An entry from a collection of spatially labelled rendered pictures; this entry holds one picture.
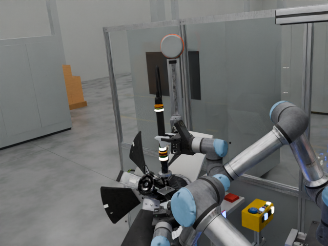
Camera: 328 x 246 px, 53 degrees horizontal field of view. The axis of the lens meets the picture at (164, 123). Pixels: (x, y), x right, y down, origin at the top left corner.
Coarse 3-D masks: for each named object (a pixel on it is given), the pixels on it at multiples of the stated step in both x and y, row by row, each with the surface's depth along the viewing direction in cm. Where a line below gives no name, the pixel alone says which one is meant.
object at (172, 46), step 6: (168, 36) 216; (174, 36) 216; (162, 42) 218; (168, 42) 217; (174, 42) 217; (180, 42) 216; (162, 48) 219; (168, 48) 218; (174, 48) 218; (180, 48) 217; (168, 54) 219; (174, 54) 219; (180, 54) 221
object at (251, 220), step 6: (252, 204) 174; (258, 204) 174; (264, 204) 173; (270, 204) 173; (246, 210) 169; (258, 210) 168; (264, 210) 167; (246, 216) 167; (252, 216) 165; (258, 216) 163; (270, 216) 172; (246, 222) 168; (252, 222) 166; (258, 222) 163; (264, 222) 168; (252, 228) 167; (258, 228) 164
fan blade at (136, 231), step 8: (136, 216) 170; (144, 216) 170; (152, 216) 171; (136, 224) 169; (144, 224) 169; (128, 232) 168; (136, 232) 167; (144, 232) 167; (152, 232) 168; (128, 240) 166; (136, 240) 166; (144, 240) 166
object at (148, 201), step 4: (144, 200) 174; (148, 200) 175; (152, 200) 175; (156, 200) 176; (144, 204) 173; (148, 204) 174; (156, 204) 175; (144, 208) 173; (148, 208) 173; (152, 208) 174
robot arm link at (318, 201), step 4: (324, 188) 145; (320, 192) 147; (324, 192) 142; (316, 196) 149; (320, 196) 146; (324, 196) 141; (316, 200) 149; (320, 200) 145; (324, 200) 141; (320, 204) 145; (324, 204) 141; (320, 208) 147; (324, 208) 142; (324, 212) 142; (324, 216) 142; (324, 220) 143
